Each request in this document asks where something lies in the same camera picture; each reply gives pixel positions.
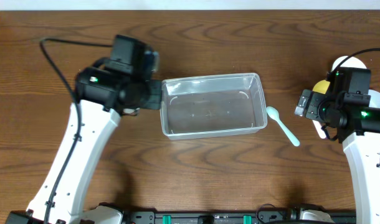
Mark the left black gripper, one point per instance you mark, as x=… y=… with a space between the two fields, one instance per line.
x=154 y=94

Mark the mint green plastic spoon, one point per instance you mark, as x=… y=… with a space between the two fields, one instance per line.
x=274 y=114

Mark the grey plastic cup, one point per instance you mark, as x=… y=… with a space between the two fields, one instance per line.
x=130 y=112

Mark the grey plastic bowl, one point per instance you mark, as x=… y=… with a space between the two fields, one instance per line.
x=375 y=99

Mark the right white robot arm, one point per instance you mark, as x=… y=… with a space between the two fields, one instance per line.
x=363 y=155

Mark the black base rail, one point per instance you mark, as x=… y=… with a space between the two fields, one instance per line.
x=264 y=215

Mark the pink plastic fork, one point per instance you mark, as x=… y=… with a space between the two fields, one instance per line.
x=319 y=130

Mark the clear plastic storage box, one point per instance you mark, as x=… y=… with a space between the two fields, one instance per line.
x=212 y=106

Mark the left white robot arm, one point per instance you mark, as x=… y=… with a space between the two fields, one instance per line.
x=105 y=91

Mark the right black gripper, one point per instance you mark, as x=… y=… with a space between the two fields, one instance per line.
x=310 y=106

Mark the white plastic bowl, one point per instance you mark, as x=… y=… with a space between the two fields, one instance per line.
x=353 y=62

